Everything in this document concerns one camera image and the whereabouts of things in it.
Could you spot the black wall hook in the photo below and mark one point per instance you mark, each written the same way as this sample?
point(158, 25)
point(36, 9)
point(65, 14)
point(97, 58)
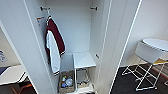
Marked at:
point(94, 8)
point(44, 8)

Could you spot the red white jacket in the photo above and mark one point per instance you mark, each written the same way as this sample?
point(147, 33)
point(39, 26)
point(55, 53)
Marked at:
point(55, 40)

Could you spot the white wardrobe cabinet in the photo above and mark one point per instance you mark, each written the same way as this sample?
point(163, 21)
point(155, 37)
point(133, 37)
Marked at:
point(73, 26)

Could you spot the white wardrobe door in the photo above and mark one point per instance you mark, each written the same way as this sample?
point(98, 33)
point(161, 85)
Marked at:
point(123, 33)
point(16, 33)

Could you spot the blue white wall sticker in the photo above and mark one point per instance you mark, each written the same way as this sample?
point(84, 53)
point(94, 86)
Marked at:
point(2, 56)

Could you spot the white inner shelf box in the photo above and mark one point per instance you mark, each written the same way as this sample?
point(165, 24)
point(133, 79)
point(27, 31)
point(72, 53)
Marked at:
point(84, 60)

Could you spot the colourful items on wardrobe bottom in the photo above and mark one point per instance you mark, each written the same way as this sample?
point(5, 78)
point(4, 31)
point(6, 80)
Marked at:
point(67, 81)

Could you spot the white clothes hanger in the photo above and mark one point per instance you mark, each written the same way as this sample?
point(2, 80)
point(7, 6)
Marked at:
point(48, 16)

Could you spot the orange frame stand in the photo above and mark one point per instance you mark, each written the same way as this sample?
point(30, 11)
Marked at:
point(23, 87)

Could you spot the orange white warning label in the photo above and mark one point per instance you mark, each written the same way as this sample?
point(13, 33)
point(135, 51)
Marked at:
point(40, 20)

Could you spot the blue object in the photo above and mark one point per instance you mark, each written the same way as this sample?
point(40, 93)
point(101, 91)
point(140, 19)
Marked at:
point(3, 70)

